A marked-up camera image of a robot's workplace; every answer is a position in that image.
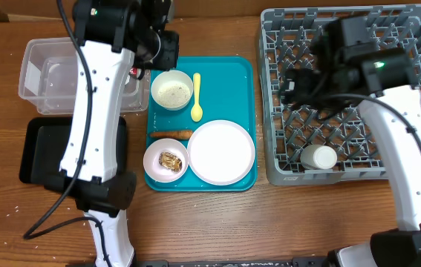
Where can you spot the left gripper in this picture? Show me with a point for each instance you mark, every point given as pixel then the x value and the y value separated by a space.
pixel 169 61

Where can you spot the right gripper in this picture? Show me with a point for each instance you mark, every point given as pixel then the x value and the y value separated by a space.
pixel 292 89

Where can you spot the white rice bowl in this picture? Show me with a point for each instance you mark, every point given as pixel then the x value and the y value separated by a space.
pixel 172 90

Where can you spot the orange carrot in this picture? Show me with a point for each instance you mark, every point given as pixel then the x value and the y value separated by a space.
pixel 179 135

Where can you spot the brown food scrap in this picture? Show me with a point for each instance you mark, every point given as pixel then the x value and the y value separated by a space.
pixel 170 162

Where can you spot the small pink bowl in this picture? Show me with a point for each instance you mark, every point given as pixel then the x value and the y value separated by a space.
pixel 151 156

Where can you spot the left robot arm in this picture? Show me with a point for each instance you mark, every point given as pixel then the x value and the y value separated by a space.
pixel 110 38

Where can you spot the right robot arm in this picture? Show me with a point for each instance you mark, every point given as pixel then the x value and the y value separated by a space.
pixel 351 70

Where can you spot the grey dishwasher rack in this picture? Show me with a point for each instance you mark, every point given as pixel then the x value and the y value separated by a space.
pixel 285 37

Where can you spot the black waste tray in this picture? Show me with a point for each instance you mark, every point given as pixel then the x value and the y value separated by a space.
pixel 45 144

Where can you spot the red snack wrapper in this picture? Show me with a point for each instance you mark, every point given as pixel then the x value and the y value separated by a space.
pixel 133 73

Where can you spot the yellow plastic spoon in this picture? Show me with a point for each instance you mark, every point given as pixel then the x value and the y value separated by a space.
pixel 196 111

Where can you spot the teal serving tray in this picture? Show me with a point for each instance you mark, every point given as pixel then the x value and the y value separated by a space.
pixel 227 93

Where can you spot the large white plate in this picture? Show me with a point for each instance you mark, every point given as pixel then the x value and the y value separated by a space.
pixel 221 152

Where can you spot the clear plastic bin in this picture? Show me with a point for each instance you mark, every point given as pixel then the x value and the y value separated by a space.
pixel 49 74

